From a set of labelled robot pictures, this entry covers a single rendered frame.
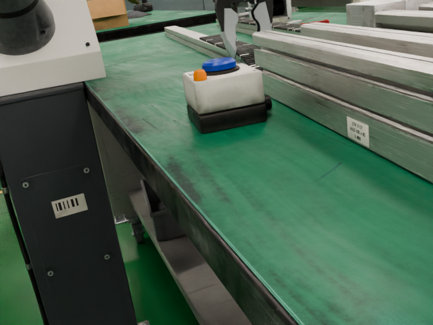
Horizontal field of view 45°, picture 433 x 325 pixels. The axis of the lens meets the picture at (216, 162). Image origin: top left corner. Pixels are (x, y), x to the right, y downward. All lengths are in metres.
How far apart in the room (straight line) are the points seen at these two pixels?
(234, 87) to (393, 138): 0.21
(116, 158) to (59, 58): 0.92
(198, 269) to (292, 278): 1.13
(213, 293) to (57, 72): 0.64
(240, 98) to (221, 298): 0.78
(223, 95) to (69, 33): 0.64
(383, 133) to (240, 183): 0.13
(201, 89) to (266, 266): 0.30
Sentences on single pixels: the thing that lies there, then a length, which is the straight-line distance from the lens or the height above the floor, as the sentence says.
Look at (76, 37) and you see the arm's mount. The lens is 1.17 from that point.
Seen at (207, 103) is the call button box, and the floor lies 0.81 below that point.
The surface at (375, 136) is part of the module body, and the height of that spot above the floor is 0.80.
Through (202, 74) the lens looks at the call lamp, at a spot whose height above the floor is 0.85.
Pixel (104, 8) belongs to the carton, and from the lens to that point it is 2.81.
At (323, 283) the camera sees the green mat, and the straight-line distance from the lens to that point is 0.29.
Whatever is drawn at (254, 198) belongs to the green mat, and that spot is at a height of 0.78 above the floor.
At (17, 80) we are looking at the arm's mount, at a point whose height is 0.81.
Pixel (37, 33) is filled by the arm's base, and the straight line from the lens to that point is 1.14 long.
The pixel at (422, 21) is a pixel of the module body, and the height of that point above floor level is 0.86.
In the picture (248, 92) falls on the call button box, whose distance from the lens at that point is 0.59.
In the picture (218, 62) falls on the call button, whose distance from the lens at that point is 0.60.
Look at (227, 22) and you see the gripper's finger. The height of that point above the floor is 0.87.
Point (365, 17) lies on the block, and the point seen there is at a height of 0.86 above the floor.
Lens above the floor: 0.94
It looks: 19 degrees down
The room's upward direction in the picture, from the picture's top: 8 degrees counter-clockwise
